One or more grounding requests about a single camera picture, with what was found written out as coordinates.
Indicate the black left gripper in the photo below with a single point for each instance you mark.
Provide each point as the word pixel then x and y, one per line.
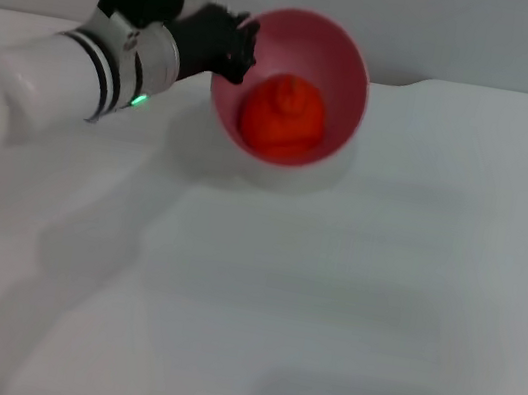
pixel 198 44

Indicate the pink plastic bowl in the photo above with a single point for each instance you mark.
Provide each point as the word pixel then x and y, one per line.
pixel 318 54

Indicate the orange toy fruit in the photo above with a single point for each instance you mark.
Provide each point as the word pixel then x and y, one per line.
pixel 282 119

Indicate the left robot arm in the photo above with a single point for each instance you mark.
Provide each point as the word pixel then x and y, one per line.
pixel 62 67

